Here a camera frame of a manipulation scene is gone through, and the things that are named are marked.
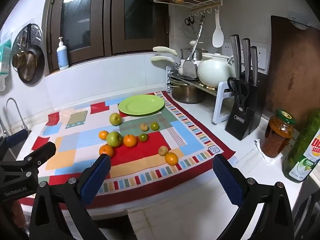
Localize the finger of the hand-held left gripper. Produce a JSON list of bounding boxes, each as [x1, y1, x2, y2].
[[0, 129, 29, 153], [0, 141, 57, 179]]

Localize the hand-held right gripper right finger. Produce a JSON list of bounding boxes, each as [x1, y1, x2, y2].
[[212, 154, 295, 240]]

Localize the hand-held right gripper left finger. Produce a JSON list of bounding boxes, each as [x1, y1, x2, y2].
[[29, 153, 112, 240]]

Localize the large green apple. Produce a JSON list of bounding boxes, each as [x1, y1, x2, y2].
[[106, 131, 123, 148]]

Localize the green plate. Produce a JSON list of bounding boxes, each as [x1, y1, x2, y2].
[[118, 94, 165, 116]]

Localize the curved metal faucet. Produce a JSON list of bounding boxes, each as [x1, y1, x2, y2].
[[0, 97, 32, 137]]

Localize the white paper towel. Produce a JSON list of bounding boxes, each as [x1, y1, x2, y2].
[[254, 139, 284, 165]]

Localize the colourful patchwork cloth mat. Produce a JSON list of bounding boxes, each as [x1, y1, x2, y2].
[[19, 91, 237, 209]]

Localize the black knife block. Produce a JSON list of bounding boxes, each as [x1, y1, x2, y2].
[[224, 76, 267, 141]]

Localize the small green apple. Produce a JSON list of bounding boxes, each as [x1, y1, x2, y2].
[[109, 113, 122, 126]]

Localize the glass jar of chili sauce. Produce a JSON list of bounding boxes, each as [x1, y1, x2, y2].
[[260, 109, 296, 158]]

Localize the brass mesh strainer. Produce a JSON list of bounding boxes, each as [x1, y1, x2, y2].
[[12, 51, 37, 79]]

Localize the green dish soap bottle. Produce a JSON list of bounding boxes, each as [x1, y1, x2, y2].
[[282, 109, 320, 183]]

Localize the black frying pan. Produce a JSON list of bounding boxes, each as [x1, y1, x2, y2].
[[17, 44, 45, 85]]

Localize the white kitchen shelf rack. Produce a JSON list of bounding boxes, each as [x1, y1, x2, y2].
[[166, 65, 240, 125]]

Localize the black kitchen scissors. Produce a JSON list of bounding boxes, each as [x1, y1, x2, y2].
[[227, 76, 251, 112]]

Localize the white blue pump bottle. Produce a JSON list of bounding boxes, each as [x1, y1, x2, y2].
[[56, 37, 69, 71]]

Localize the steel stockpot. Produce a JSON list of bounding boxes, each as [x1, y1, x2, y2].
[[167, 79, 206, 105]]

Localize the hanging frying pans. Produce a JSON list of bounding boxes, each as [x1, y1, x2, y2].
[[11, 23, 43, 63]]

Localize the white ceramic teapot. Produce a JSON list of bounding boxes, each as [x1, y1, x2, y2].
[[197, 52, 237, 88]]

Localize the steel ladle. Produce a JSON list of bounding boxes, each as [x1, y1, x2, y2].
[[182, 14, 206, 78]]

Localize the large brown wooden cutting board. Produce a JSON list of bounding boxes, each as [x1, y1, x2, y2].
[[264, 15, 320, 130]]

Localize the steel pot with lid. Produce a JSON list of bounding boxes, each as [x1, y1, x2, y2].
[[180, 41, 209, 62]]

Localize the white rice paddle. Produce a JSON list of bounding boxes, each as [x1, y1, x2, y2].
[[212, 11, 224, 48]]

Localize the black hanging scissors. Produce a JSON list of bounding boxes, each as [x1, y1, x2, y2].
[[184, 15, 195, 32]]

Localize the teal wall-hung packet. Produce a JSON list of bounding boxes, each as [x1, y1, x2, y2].
[[0, 39, 12, 92]]

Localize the steel handled knife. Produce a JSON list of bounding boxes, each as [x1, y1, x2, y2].
[[230, 34, 242, 79], [250, 46, 258, 85], [241, 38, 251, 83]]

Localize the white wall power outlet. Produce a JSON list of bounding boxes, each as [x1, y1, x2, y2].
[[222, 42, 234, 57], [257, 46, 267, 69]]

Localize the white saucepan cream handle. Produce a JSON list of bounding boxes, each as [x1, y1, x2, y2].
[[152, 46, 185, 67], [150, 55, 185, 75]]

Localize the dark wooden window frame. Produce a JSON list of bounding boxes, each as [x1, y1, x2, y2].
[[42, 0, 170, 74]]

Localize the white wire hanging rack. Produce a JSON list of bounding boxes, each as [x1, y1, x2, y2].
[[153, 0, 224, 18]]

